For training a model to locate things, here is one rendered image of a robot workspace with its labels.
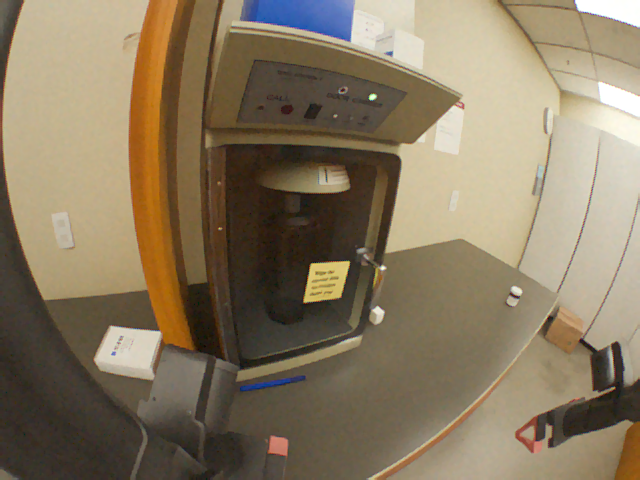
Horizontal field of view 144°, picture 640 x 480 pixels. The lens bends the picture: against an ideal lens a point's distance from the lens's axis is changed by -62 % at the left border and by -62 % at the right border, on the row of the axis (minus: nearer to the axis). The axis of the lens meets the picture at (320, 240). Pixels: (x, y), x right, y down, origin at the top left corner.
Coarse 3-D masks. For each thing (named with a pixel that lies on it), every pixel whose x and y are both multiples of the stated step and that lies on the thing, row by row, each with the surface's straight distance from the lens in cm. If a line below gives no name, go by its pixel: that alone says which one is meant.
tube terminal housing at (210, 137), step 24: (240, 0) 39; (360, 0) 47; (384, 0) 50; (408, 0) 55; (216, 24) 41; (408, 24) 52; (216, 144) 34; (312, 144) 38; (336, 144) 40; (360, 144) 42; (384, 144) 45; (216, 336) 62; (288, 360) 58; (312, 360) 62
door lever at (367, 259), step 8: (368, 256) 48; (368, 264) 48; (376, 264) 46; (376, 272) 46; (384, 272) 45; (376, 280) 46; (376, 288) 47; (376, 296) 48; (368, 304) 49; (376, 304) 49
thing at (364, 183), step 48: (240, 144) 34; (288, 144) 35; (240, 192) 35; (288, 192) 37; (336, 192) 40; (384, 192) 46; (240, 240) 37; (288, 240) 39; (336, 240) 43; (384, 240) 50; (240, 288) 41; (288, 288) 43; (240, 336) 47; (288, 336) 51; (336, 336) 57
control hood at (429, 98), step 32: (224, 32) 26; (256, 32) 25; (288, 32) 25; (224, 64) 26; (320, 64) 28; (352, 64) 29; (384, 64) 31; (224, 96) 28; (416, 96) 37; (448, 96) 40; (288, 128) 34; (320, 128) 35; (384, 128) 40; (416, 128) 43
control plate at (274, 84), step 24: (264, 72) 27; (288, 72) 28; (312, 72) 28; (336, 72) 29; (264, 96) 29; (288, 96) 30; (312, 96) 30; (336, 96) 31; (360, 96) 33; (384, 96) 34; (240, 120) 31; (264, 120) 32; (288, 120) 32; (312, 120) 33; (336, 120) 35; (360, 120) 36
